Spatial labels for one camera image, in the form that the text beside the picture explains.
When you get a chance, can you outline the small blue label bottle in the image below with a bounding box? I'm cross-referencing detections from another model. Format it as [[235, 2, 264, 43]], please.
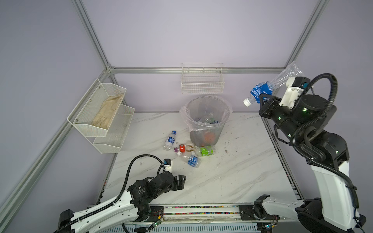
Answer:
[[164, 131, 177, 150]]

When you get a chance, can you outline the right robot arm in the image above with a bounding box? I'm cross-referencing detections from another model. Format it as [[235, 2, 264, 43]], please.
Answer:
[[248, 73, 366, 233]]

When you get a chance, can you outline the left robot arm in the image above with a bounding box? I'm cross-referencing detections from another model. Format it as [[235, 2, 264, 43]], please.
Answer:
[[56, 154, 187, 233]]

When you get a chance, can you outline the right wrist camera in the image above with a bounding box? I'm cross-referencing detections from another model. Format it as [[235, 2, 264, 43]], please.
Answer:
[[279, 76, 310, 109]]

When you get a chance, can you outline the grey mesh waste bin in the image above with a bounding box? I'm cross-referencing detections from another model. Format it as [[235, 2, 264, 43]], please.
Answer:
[[179, 96, 233, 147]]

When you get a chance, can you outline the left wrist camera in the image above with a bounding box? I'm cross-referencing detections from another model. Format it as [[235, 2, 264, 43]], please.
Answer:
[[163, 158, 173, 173]]

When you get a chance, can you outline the white mesh shelf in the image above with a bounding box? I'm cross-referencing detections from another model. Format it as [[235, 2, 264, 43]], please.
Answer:
[[93, 104, 135, 154], [67, 79, 126, 137]]

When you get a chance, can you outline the white upper mesh shelf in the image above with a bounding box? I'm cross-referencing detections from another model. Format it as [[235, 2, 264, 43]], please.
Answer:
[[67, 79, 126, 137]]

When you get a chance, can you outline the green label clear bottle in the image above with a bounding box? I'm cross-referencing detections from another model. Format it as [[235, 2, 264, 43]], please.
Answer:
[[194, 146, 216, 157]]

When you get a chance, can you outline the orange label yellow-cap bottle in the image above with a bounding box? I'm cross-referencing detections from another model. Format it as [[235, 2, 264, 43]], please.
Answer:
[[204, 132, 216, 145]]

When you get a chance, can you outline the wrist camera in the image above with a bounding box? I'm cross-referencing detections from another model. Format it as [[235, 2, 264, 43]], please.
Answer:
[[163, 158, 173, 173], [279, 76, 310, 109]]

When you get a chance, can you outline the red cap small bottle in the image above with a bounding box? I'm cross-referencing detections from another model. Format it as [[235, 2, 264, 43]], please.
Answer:
[[174, 143, 196, 153]]

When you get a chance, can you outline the beige cloth in shelf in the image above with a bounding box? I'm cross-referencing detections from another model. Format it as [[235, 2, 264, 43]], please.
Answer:
[[91, 94, 124, 130]]

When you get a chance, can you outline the clear plastic bin liner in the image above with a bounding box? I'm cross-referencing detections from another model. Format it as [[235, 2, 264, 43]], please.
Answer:
[[179, 95, 233, 132]]

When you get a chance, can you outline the white lower mesh shelf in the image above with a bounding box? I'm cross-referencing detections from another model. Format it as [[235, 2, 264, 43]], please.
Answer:
[[93, 104, 135, 154]]

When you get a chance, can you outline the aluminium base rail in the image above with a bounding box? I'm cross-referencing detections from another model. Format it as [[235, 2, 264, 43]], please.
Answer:
[[76, 202, 328, 233]]

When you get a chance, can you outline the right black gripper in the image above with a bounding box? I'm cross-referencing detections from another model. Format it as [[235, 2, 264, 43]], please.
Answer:
[[254, 90, 299, 141]]

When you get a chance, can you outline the white wire wall basket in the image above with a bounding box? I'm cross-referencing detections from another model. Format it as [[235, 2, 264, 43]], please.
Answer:
[[181, 63, 225, 94]]

